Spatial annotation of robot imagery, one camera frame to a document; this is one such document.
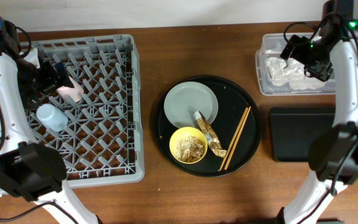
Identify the white paper napkin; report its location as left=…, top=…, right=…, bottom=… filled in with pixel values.
left=265, top=57, right=325, bottom=90

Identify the pink plastic cup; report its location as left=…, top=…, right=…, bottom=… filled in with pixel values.
left=57, top=77, right=84, bottom=103

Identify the wooden chopstick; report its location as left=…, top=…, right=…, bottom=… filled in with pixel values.
left=219, top=106, right=251, bottom=171
left=224, top=106, right=252, bottom=170

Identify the gold foil wrapper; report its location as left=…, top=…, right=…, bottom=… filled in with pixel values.
left=193, top=111, right=227, bottom=158

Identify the grey round plate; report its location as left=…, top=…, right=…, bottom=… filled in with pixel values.
left=163, top=82, right=219, bottom=128

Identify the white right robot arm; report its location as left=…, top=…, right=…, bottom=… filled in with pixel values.
left=277, top=0, right=358, bottom=223

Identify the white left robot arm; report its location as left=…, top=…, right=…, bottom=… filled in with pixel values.
left=0, top=17, right=99, bottom=223

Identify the grey plastic dishwasher rack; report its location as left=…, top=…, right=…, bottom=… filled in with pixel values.
left=0, top=34, right=145, bottom=190

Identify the light blue plastic cup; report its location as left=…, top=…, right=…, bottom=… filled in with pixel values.
left=36, top=104, right=68, bottom=132

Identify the clear plastic bin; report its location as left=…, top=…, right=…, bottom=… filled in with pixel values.
left=255, top=33, right=335, bottom=96

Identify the black rectangular tray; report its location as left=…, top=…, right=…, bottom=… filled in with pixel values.
left=268, top=107, right=335, bottom=162

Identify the round black tray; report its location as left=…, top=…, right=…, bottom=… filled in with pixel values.
left=152, top=76, right=262, bottom=177

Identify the yellow bowl with food scraps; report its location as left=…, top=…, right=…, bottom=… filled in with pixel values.
left=169, top=127, right=208, bottom=164

